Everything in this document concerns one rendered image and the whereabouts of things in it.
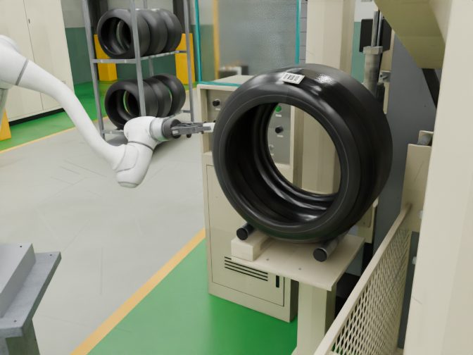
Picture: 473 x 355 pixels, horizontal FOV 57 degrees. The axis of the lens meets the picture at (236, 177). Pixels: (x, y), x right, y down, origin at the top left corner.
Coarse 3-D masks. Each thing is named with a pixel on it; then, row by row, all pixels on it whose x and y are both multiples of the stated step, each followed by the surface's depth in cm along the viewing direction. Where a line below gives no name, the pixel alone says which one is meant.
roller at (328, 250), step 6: (342, 234) 144; (330, 240) 138; (336, 240) 140; (318, 246) 135; (324, 246) 135; (330, 246) 136; (318, 252) 133; (324, 252) 132; (330, 252) 135; (318, 258) 134; (324, 258) 133
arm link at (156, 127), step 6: (156, 120) 164; (162, 120) 162; (150, 126) 164; (156, 126) 162; (162, 126) 162; (150, 132) 164; (156, 132) 163; (162, 132) 162; (156, 138) 165; (162, 138) 163
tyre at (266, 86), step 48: (240, 96) 131; (288, 96) 122; (336, 96) 118; (240, 144) 161; (336, 144) 118; (384, 144) 126; (240, 192) 144; (288, 192) 163; (336, 192) 155; (288, 240) 140
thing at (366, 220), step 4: (312, 192) 168; (316, 192) 168; (320, 192) 168; (372, 204) 158; (372, 208) 159; (368, 212) 158; (364, 216) 159; (368, 216) 158; (360, 220) 160; (364, 220) 160; (368, 220) 159; (356, 224) 162; (360, 224) 161; (364, 224) 160; (368, 224) 159
